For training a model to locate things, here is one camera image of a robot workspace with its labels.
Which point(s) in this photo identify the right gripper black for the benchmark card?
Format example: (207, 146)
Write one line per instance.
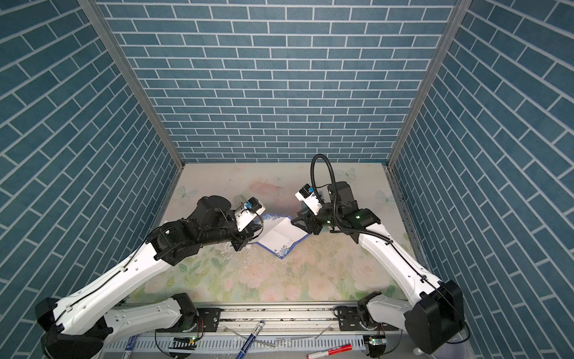
(310, 220)

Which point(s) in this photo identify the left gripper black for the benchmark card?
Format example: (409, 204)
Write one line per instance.
(247, 234)

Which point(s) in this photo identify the white letter with blue border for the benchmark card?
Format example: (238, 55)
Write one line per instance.
(279, 235)

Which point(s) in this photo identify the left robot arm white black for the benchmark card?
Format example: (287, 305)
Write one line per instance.
(81, 324)

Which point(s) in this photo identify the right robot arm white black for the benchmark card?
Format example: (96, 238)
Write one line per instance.
(432, 313)

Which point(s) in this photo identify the blue marker pen centre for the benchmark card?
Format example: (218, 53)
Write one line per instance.
(250, 341)

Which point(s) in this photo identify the red marker pen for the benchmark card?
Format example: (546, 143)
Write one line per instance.
(330, 352)

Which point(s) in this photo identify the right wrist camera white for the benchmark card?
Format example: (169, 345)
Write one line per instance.
(308, 196)

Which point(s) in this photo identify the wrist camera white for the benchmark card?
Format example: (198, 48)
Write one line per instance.
(308, 196)
(247, 212)

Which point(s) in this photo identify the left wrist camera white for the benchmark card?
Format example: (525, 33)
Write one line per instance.
(247, 212)

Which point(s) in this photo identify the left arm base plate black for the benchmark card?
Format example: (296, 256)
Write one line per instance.
(202, 321)

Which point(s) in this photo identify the aluminium mounting rail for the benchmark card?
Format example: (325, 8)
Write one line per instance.
(292, 318)

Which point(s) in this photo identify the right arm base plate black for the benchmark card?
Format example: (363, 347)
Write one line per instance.
(356, 319)

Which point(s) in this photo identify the white slotted cable duct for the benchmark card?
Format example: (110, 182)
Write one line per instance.
(231, 344)

